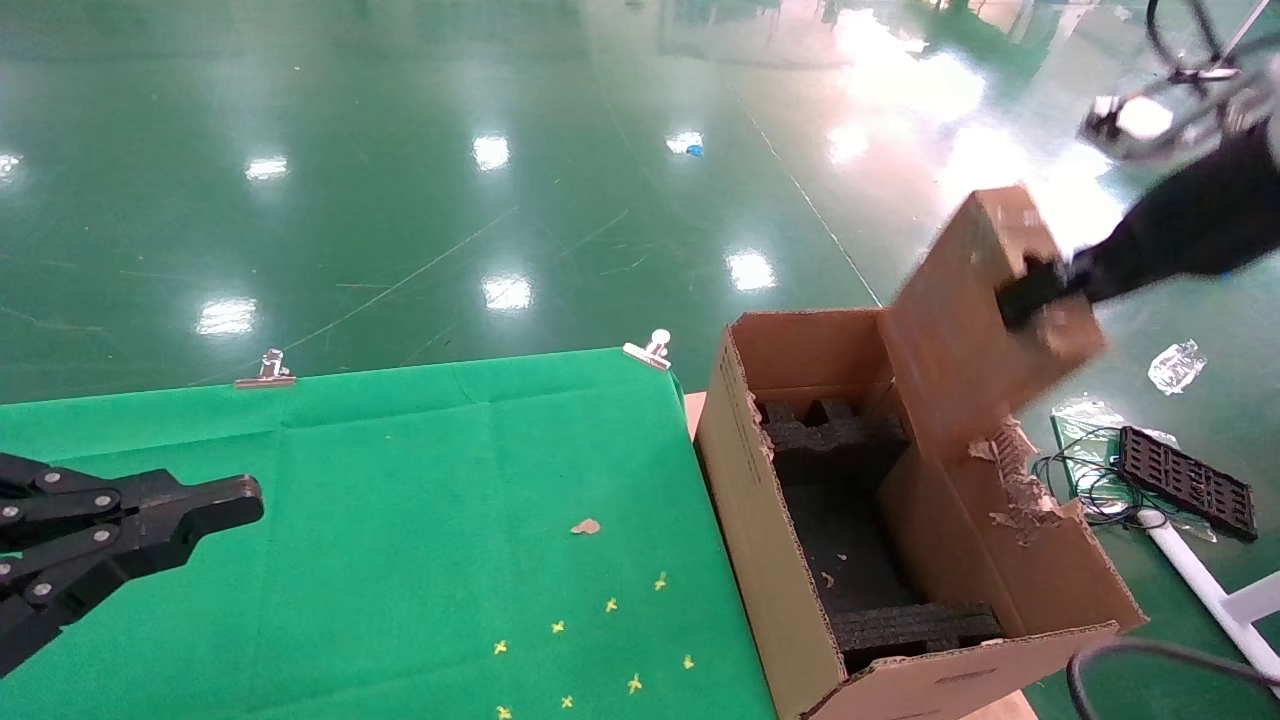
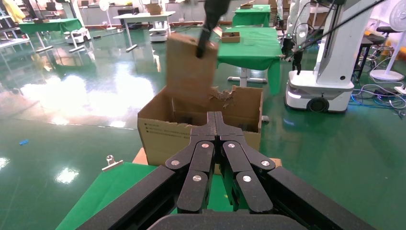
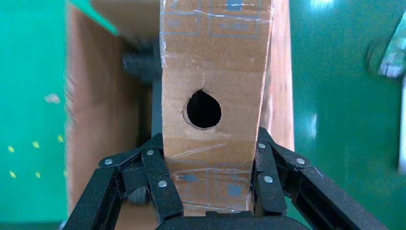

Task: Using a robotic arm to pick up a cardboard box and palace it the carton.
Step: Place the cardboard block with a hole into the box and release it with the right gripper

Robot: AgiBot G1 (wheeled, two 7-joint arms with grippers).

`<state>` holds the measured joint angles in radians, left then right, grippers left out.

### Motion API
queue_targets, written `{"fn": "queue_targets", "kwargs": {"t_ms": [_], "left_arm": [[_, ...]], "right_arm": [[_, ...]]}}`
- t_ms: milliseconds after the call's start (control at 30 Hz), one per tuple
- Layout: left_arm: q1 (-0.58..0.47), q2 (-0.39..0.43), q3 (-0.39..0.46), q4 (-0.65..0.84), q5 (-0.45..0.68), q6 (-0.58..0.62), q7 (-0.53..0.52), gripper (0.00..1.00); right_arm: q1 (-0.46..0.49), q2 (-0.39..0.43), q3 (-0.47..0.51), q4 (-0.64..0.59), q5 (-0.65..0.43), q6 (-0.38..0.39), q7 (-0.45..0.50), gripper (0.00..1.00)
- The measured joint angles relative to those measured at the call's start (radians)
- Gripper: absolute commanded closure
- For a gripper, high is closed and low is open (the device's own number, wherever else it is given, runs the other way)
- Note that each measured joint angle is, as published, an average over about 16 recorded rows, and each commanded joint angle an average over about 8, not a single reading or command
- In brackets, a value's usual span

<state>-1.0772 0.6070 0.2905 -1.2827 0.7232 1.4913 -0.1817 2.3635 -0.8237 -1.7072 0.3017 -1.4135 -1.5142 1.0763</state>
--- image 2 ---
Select grey metal shelf rack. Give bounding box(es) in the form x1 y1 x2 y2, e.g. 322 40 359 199
0 6 33 50

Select yellow hanging cloth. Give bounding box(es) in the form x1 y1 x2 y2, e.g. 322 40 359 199
2 0 27 23

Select silver binder clip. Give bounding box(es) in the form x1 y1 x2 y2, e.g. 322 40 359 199
101 155 124 173

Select large brown cardboard carton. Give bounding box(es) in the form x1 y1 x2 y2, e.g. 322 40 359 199
137 85 264 167

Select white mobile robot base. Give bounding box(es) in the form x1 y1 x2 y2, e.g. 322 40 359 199
64 27 92 53
148 20 169 43

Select brown cardboard box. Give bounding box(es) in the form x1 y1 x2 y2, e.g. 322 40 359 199
145 2 163 16

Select tangled floor cables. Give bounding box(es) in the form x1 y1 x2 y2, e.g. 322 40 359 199
350 83 406 119

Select green cloth covered table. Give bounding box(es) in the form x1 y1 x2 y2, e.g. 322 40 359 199
216 26 282 96
18 18 84 53
232 4 272 28

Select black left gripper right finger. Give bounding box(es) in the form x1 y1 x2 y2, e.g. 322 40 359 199
215 111 277 213

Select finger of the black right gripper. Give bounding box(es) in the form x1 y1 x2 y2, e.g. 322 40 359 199
195 0 232 60

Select white pedestal fan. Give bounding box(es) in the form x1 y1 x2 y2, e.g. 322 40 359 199
98 0 118 32
369 0 406 82

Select white desk table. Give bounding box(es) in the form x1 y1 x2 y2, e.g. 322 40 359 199
113 11 176 53

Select tan flat board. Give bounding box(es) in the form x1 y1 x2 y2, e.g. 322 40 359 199
132 147 283 175

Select white wheeled robot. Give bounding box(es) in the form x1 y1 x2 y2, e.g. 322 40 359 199
284 0 380 114

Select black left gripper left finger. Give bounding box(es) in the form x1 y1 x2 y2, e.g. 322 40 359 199
165 111 218 214

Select white robot with black gripper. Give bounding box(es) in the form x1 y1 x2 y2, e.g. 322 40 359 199
275 0 307 76

